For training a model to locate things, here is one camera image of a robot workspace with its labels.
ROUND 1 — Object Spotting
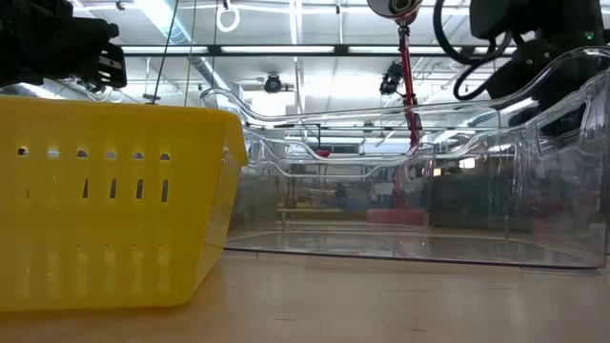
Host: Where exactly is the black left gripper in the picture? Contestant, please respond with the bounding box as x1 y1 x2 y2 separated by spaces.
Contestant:
0 0 129 90

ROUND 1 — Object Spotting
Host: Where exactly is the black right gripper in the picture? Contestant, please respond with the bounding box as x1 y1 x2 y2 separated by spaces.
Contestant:
485 40 610 130

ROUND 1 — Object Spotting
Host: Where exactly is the yellow plastic basket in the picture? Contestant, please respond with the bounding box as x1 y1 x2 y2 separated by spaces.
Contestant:
0 94 250 313

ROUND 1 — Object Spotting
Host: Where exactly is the black overhead beam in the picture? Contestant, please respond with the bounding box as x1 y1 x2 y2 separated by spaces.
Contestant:
121 44 520 58

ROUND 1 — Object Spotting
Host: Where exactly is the red desk lamp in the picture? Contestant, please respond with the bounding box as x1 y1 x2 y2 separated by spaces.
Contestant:
366 0 428 226

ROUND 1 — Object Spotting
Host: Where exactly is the clear plastic bin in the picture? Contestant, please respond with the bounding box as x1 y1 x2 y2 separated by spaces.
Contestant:
199 45 610 272

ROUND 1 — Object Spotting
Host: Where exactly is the thin black hanging cable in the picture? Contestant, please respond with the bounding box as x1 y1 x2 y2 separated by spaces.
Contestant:
151 0 180 104

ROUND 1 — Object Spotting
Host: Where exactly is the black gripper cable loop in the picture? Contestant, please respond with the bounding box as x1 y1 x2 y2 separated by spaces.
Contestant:
432 0 519 102

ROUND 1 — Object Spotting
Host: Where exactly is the white hanging ring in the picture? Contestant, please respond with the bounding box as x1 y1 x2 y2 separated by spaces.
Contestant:
216 3 241 33

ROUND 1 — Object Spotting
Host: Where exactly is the black camera on rig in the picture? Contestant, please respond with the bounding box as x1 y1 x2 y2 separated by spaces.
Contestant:
379 61 404 96

